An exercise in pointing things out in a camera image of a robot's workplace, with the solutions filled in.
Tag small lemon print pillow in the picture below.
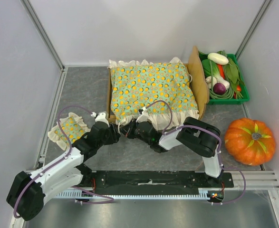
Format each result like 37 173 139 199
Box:
48 112 90 151

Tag large lemon print cushion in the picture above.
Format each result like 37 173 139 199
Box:
109 57 199 130

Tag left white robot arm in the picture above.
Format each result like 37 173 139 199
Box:
6 122 120 221

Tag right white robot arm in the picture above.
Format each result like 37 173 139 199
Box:
119 117 223 187

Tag white toy mushroom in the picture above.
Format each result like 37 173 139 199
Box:
205 76 217 89

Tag purple toy onion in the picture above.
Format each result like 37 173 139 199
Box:
213 83 226 95

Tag toy bok choy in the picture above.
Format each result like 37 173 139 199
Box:
202 59 230 89

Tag green toy long beans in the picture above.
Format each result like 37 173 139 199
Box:
199 51 233 100

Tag orange toy carrot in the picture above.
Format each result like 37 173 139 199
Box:
217 64 225 79

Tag white toy radish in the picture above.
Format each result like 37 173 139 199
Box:
207 53 229 66

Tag green toy spinach leaves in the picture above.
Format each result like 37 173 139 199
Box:
217 51 244 92

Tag orange toy pumpkin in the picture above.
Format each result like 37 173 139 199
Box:
224 118 276 166

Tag green plastic tray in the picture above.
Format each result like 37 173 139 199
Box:
197 53 251 105

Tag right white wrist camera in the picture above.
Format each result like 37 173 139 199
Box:
136 106 149 123

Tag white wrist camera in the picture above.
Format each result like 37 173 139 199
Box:
136 106 149 123
91 111 108 123

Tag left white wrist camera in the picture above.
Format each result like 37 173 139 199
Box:
91 111 108 123

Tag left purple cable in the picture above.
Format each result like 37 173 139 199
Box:
13 105 115 219

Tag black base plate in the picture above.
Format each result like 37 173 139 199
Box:
79 171 234 195

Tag wooden pet bed frame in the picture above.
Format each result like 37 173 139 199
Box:
106 46 209 123

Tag grey slotted cable duct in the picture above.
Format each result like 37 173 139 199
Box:
54 189 210 200

